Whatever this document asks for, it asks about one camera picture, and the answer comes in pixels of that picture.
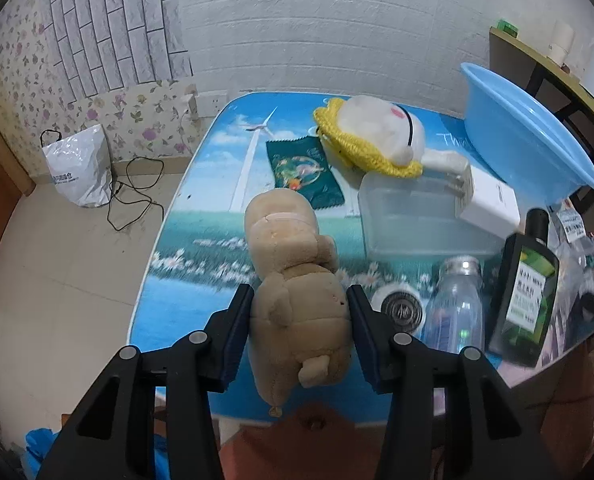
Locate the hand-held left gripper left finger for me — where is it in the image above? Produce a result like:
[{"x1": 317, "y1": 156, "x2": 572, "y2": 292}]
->
[{"x1": 37, "y1": 284, "x2": 255, "y2": 480}]

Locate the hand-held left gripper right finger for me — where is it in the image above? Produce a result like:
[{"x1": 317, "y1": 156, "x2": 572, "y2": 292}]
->
[{"x1": 346, "y1": 284, "x2": 563, "y2": 480}]

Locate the brown plush toy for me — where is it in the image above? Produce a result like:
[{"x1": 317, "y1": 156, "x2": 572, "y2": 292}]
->
[{"x1": 243, "y1": 189, "x2": 353, "y2": 418}]

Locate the dark green bottle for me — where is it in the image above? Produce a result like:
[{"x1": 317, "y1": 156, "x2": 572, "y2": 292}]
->
[{"x1": 484, "y1": 208, "x2": 560, "y2": 367}]

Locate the clear labelled plastic bag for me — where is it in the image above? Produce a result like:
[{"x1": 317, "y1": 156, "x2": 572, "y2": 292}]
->
[{"x1": 547, "y1": 200, "x2": 594, "y2": 301}]

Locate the clear plastic box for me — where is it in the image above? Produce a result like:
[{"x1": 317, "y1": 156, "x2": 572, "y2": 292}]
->
[{"x1": 358, "y1": 172, "x2": 505, "y2": 261}]

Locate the blue plastic basin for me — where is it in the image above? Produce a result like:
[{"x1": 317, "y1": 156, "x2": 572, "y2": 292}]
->
[{"x1": 460, "y1": 62, "x2": 594, "y2": 207}]

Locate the round white metal disc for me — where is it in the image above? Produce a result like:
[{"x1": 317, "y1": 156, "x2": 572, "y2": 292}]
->
[{"x1": 370, "y1": 286, "x2": 430, "y2": 338}]

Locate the clear bottle silver cap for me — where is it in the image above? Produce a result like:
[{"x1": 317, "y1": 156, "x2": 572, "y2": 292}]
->
[{"x1": 419, "y1": 255, "x2": 485, "y2": 353}]

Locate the brown clothing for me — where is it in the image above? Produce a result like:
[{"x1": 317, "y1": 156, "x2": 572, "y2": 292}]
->
[{"x1": 217, "y1": 402, "x2": 395, "y2": 480}]

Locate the white charger block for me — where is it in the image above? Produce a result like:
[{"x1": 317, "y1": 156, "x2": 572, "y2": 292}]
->
[{"x1": 450, "y1": 162, "x2": 521, "y2": 231}]

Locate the green snack packet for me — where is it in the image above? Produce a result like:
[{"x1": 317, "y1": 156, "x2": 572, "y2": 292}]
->
[{"x1": 266, "y1": 135, "x2": 347, "y2": 210}]

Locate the white plush toy yellow hat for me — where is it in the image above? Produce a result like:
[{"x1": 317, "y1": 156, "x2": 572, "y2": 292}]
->
[{"x1": 313, "y1": 94, "x2": 470, "y2": 179}]

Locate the white plastic bag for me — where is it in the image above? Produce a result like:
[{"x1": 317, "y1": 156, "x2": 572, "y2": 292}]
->
[{"x1": 41, "y1": 124, "x2": 114, "y2": 209}]

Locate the white plug adapter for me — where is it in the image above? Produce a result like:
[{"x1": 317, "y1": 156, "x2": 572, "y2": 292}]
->
[{"x1": 181, "y1": 84, "x2": 199, "y2": 121}]

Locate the white paper roll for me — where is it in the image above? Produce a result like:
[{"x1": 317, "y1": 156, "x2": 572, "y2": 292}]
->
[{"x1": 548, "y1": 20, "x2": 575, "y2": 63}]

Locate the black cable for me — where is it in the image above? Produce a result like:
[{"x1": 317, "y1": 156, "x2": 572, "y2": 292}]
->
[{"x1": 106, "y1": 156, "x2": 166, "y2": 232}]

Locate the white wall outlet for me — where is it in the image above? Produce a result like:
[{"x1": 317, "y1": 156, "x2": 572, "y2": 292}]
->
[{"x1": 197, "y1": 92, "x2": 228, "y2": 117}]

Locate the wooden side table black frame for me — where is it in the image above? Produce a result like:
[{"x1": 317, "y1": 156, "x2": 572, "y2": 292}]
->
[{"x1": 488, "y1": 27, "x2": 594, "y2": 211}]

